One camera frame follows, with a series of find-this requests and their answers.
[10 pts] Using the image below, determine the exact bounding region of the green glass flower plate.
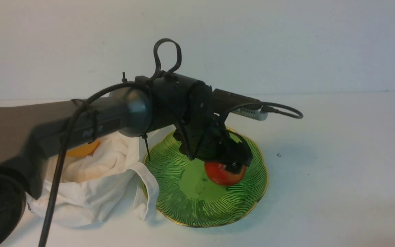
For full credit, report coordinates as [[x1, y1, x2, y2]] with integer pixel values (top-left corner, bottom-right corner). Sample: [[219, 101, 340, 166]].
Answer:
[[144, 131, 269, 228]]

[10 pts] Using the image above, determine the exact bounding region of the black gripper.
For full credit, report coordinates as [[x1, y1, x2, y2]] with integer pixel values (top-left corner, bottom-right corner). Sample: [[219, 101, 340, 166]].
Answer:
[[172, 115, 253, 174]]

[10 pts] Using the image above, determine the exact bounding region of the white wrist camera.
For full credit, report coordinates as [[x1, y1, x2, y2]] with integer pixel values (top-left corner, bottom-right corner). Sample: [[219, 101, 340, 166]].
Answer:
[[232, 106, 268, 121]]

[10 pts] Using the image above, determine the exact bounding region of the black cable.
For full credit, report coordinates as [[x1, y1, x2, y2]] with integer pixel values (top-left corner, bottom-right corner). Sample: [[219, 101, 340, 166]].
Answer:
[[38, 38, 303, 247]]

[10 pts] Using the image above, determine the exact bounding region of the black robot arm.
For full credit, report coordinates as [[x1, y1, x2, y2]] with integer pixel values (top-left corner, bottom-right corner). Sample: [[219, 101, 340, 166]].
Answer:
[[0, 71, 253, 244]]

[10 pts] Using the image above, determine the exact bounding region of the yellow mango fruit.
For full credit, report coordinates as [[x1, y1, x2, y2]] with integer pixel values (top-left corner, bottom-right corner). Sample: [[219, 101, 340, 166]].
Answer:
[[66, 140, 101, 158]]

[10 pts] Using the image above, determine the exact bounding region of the red apple fruit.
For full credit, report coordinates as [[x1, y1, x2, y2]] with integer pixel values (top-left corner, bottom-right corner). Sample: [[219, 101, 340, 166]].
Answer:
[[204, 162, 247, 187]]

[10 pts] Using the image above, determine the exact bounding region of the white cloth bag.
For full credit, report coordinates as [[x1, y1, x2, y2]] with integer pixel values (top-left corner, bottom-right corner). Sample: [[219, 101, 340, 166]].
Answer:
[[26, 130, 160, 228]]

